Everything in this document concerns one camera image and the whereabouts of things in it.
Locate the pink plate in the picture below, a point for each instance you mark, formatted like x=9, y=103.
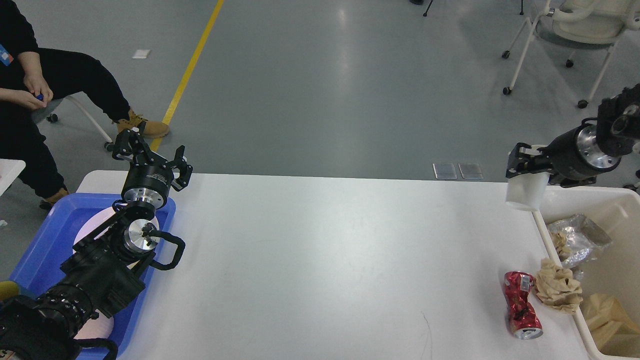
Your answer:
x=95, y=220

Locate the metal floor plate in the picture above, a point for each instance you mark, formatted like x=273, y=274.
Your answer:
x=470, y=171
x=444, y=171

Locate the aluminium foil tray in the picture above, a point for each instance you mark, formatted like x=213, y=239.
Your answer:
x=587, y=240

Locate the brown paper ball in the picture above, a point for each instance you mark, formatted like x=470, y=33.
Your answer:
x=556, y=288
x=561, y=245

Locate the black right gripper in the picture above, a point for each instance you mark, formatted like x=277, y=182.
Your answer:
x=573, y=159

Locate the white paper cup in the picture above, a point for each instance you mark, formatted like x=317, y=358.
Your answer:
x=525, y=192

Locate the blue plastic tray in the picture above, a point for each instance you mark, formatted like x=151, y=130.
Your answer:
x=39, y=267

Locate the right metal floor plate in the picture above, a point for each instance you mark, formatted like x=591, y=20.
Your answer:
x=470, y=171

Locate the white plastic bin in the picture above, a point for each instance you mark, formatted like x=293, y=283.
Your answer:
x=616, y=211

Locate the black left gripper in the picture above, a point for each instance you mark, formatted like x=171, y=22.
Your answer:
x=146, y=181

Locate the white side table corner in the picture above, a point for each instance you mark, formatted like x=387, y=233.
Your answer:
x=9, y=171

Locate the seated person in black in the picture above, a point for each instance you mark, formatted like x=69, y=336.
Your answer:
x=30, y=78

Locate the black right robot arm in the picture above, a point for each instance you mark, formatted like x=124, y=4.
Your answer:
x=617, y=123

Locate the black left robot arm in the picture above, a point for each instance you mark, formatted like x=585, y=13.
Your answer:
x=104, y=274

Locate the grey seat office chair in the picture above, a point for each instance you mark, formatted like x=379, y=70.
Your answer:
x=48, y=114

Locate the left metal floor plate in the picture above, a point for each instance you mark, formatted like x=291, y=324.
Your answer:
x=444, y=171

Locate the white office chair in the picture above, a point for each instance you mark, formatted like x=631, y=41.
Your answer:
x=578, y=25

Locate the brown paper bag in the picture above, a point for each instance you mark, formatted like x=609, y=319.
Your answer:
x=612, y=329

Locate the red can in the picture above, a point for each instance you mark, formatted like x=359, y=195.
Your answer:
x=521, y=316

